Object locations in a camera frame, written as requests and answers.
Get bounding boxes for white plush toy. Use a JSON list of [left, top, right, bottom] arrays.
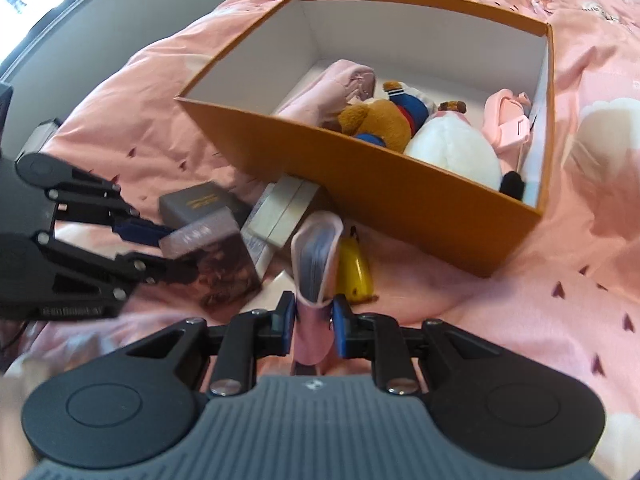
[[404, 101, 526, 203]]

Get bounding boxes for cream box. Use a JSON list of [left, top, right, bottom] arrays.
[[242, 232, 278, 268]]

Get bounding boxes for brown card box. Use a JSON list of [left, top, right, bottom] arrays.
[[159, 207, 263, 321]]

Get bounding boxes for orange cardboard box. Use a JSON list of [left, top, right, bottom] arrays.
[[175, 0, 557, 278]]

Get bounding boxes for brown bear plush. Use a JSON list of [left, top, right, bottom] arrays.
[[337, 81, 436, 153]]

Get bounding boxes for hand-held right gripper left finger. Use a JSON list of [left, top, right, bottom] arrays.
[[125, 290, 296, 396]]

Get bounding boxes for yellow toy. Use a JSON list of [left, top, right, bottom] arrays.
[[336, 227, 375, 303]]

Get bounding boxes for pink quilted pouch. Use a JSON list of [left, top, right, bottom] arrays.
[[272, 59, 376, 126]]

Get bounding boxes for pink card holder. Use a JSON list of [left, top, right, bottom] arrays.
[[291, 211, 345, 366]]

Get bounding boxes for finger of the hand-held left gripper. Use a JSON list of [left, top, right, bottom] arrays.
[[35, 232, 196, 301], [17, 152, 173, 246]]

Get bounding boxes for gold jewelry box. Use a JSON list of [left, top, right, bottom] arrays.
[[240, 175, 321, 248]]

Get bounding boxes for pink printed blanket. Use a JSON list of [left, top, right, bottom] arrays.
[[0, 0, 640, 480]]

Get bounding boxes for grey box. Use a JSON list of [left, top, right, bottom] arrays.
[[159, 181, 253, 231]]

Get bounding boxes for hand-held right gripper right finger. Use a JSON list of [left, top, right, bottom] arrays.
[[331, 294, 506, 396]]

